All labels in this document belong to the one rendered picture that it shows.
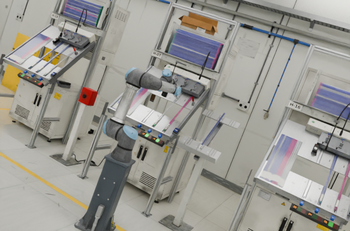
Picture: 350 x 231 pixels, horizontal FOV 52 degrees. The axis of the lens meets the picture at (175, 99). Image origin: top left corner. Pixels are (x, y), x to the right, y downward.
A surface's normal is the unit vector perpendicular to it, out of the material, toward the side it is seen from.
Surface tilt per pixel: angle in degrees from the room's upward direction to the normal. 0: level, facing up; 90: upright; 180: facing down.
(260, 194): 90
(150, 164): 90
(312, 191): 44
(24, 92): 90
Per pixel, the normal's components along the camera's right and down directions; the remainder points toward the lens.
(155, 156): -0.39, -0.05
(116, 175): -0.18, 0.04
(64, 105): 0.85, 0.36
